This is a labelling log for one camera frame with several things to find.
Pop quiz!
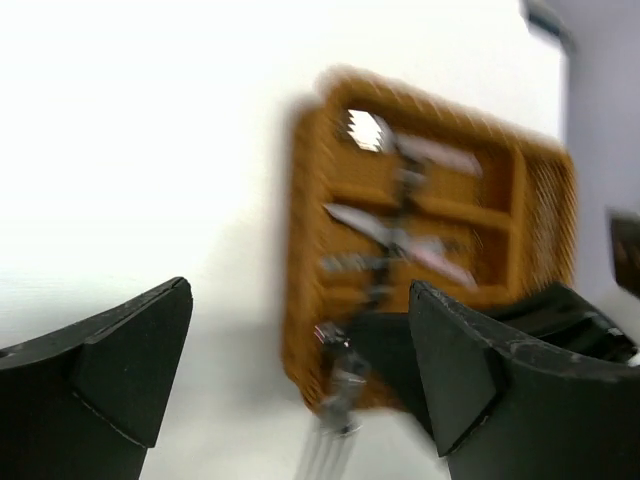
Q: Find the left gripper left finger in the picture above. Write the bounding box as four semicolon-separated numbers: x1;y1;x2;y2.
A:
1;277;193;480

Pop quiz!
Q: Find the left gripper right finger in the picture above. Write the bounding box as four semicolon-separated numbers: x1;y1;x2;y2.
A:
408;281;639;479

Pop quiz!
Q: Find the fork with black handle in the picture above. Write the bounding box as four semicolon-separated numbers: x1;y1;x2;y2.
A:
294;144;431;480

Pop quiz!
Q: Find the knife with pink handle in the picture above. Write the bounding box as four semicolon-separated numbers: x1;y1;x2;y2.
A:
324;203;477;289

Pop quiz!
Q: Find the knife with black handle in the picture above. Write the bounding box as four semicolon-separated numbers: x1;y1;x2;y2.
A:
319;234;466;276

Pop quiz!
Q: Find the woven wicker cutlery tray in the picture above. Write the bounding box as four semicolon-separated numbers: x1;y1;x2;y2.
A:
281;67;577;410

